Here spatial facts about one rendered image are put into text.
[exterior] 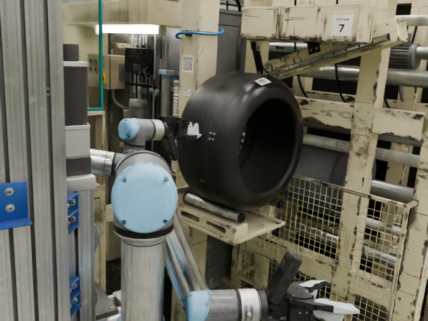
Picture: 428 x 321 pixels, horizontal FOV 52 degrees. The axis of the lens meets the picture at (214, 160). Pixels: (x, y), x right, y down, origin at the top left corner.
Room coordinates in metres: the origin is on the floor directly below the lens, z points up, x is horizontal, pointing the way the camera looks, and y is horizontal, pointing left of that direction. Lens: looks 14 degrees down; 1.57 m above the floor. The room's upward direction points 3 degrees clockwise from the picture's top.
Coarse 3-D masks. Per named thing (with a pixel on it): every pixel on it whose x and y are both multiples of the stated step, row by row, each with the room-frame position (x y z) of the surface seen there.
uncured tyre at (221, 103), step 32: (192, 96) 1.86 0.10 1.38; (224, 96) 1.75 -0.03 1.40; (256, 96) 1.76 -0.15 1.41; (288, 96) 1.91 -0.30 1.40; (224, 128) 1.67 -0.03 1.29; (256, 128) 2.22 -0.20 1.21; (288, 128) 2.12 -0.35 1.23; (192, 160) 1.74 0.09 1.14; (224, 160) 1.66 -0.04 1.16; (256, 160) 2.18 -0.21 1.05; (288, 160) 2.08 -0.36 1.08; (224, 192) 1.70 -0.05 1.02; (256, 192) 2.01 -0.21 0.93
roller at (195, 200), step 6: (186, 198) 1.95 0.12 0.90; (192, 198) 1.93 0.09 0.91; (198, 198) 1.92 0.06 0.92; (198, 204) 1.90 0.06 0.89; (204, 204) 1.87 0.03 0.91; (210, 204) 1.85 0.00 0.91; (216, 204) 1.84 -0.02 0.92; (210, 210) 1.85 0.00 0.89; (216, 210) 1.82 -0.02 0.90; (222, 210) 1.80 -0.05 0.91; (228, 210) 1.78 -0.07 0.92; (234, 210) 1.77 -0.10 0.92; (228, 216) 1.77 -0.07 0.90; (234, 216) 1.75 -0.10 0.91; (240, 216) 1.74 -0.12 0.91; (240, 222) 1.74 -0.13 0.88
